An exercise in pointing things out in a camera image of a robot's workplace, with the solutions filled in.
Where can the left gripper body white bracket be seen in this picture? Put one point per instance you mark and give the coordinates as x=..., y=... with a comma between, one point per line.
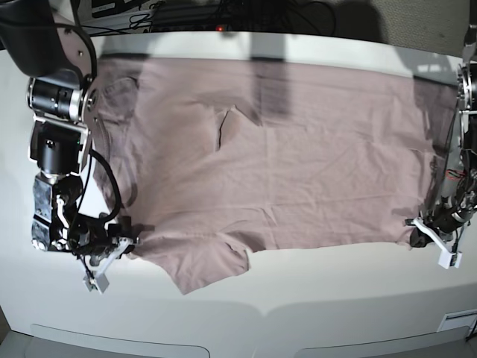
x=448, y=257

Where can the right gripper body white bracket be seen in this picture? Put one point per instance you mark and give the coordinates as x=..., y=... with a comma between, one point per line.
x=95, y=265

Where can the mauve T-shirt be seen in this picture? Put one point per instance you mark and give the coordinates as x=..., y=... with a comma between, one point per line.
x=218, y=158

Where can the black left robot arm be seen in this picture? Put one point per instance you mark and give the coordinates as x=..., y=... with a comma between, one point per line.
x=445, y=218

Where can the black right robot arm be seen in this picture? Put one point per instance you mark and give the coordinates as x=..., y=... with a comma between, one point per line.
x=60, y=61

